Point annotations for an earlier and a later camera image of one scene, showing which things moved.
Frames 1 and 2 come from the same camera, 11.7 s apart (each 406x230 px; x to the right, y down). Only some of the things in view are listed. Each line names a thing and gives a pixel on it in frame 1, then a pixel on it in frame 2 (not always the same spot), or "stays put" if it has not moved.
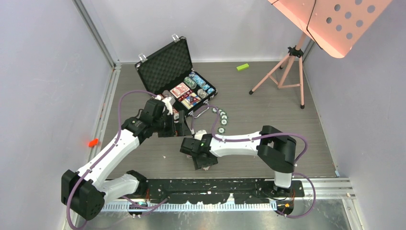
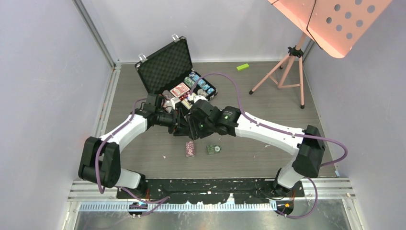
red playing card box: (180, 90) stays put
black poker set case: (167, 73) stays put
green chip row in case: (190, 82) stays put
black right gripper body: (199, 163) -> (199, 129)
